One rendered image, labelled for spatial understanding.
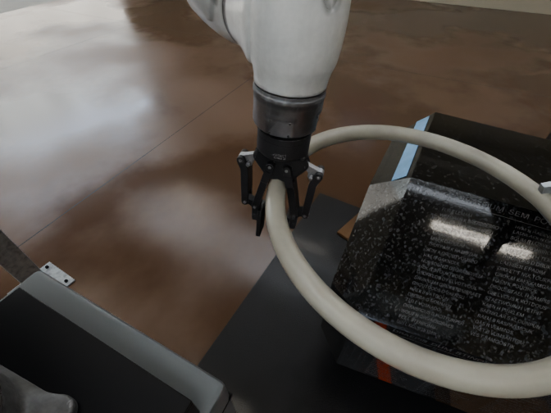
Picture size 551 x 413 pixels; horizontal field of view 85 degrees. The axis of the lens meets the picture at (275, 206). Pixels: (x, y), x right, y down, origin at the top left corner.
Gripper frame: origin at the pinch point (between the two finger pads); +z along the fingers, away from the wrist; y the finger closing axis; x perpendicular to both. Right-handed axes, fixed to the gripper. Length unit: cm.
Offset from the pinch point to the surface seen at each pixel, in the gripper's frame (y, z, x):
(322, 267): 18, 80, 50
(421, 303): 33.7, 17.1, 2.4
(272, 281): -3, 82, 37
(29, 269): -102, 76, 9
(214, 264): -33, 86, 40
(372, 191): 20.0, 8.0, 25.0
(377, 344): 15.6, -10.9, -22.1
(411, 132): 22.0, -10.8, 22.8
